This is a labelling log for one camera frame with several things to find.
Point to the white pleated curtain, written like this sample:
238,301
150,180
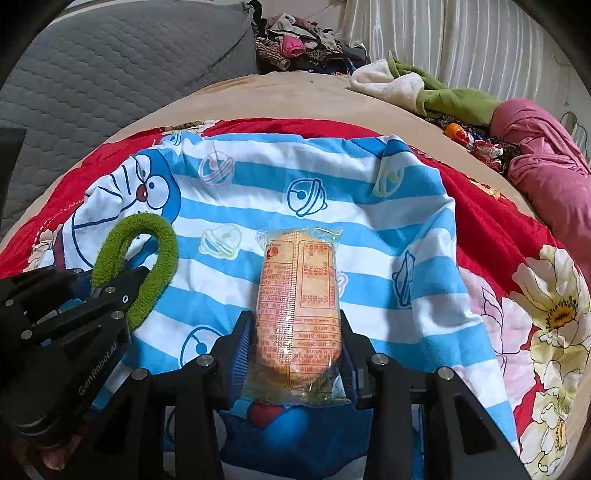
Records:
461,46

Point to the dark patterned cloth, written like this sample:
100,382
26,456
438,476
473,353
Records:
510,150

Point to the red and white packet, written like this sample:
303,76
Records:
485,151

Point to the pink quilt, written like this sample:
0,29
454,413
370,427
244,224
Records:
545,161

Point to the orange snack packet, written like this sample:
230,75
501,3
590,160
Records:
295,300

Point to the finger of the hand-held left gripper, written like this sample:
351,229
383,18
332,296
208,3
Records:
117,290
41,287

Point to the small orange toy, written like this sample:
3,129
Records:
455,131

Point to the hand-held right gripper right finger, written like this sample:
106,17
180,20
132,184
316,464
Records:
349,369

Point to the green and white plush cloth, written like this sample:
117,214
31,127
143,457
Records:
452,99

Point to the red floral blanket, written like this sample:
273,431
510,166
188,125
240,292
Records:
480,221

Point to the metal chair back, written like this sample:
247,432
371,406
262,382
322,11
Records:
575,131

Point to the pile of mixed clothes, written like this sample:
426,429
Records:
300,46

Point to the blue striped cartoon cloth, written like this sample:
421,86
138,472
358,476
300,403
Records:
323,184

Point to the grey quilted headboard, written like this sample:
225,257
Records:
115,69

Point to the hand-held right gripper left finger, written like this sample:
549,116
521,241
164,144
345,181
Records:
240,364

